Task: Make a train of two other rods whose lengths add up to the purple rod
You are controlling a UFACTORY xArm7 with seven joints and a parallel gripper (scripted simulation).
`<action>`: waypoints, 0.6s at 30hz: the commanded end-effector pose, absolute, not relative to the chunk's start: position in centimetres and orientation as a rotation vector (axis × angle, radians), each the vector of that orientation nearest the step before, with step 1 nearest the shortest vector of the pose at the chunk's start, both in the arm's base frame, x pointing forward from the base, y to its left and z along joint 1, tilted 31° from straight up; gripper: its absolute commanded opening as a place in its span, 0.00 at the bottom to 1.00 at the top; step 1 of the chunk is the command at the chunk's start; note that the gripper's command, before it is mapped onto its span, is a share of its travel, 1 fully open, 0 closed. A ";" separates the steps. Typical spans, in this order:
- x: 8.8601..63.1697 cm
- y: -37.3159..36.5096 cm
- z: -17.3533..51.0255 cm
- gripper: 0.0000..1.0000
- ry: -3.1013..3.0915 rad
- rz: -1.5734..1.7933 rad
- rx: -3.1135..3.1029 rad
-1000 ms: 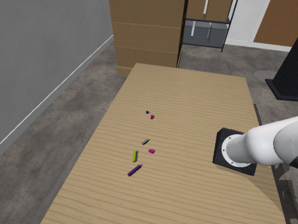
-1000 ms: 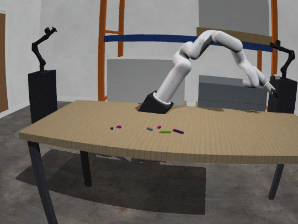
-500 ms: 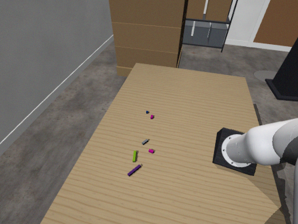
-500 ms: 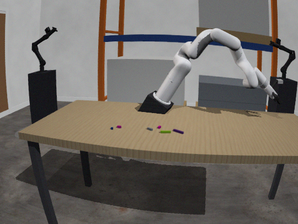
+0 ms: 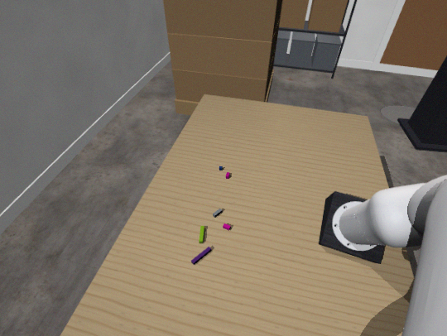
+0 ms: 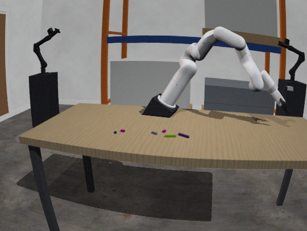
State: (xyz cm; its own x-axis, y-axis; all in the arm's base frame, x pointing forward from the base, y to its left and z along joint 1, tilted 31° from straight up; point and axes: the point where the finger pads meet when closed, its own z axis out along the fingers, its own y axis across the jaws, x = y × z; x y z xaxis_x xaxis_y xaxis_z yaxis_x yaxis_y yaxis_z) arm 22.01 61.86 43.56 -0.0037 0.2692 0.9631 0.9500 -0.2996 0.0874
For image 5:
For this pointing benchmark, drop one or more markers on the grey rod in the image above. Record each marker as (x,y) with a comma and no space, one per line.
(216,213)

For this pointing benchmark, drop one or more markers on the lime green rod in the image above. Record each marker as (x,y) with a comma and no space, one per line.
(201,235)

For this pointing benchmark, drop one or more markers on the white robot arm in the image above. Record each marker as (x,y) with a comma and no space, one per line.
(404,216)

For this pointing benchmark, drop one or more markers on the purple rod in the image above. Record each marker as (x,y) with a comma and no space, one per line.
(201,255)

